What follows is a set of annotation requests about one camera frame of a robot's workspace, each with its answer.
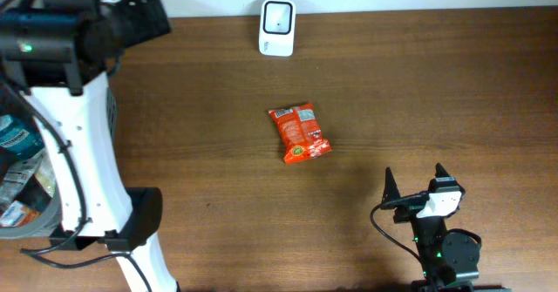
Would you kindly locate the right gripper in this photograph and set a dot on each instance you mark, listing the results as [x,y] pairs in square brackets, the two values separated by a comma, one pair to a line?
[391,191]

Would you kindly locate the red snack bag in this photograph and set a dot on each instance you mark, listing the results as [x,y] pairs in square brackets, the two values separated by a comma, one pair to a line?
[300,133]

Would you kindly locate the teal mouthwash bottle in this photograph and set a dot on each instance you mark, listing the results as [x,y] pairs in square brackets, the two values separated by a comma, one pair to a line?
[19,139]

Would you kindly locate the small orange carton box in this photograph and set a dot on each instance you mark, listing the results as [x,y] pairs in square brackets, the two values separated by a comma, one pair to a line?
[17,215]

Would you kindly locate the silver foil snack packet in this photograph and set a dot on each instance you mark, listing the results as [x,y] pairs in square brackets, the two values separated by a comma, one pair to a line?
[14,181]

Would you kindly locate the cream and blue snack bag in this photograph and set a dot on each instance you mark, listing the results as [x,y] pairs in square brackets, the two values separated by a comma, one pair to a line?
[46,177]

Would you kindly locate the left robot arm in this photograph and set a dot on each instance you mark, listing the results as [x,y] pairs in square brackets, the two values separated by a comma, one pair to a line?
[54,55]

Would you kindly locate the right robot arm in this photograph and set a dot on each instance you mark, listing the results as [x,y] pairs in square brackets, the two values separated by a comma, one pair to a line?
[448,257]

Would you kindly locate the white barcode scanner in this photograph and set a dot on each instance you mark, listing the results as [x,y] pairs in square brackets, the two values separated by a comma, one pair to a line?
[277,28]

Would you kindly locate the grey plastic mesh basket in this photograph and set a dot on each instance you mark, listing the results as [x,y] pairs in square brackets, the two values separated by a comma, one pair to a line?
[51,216]

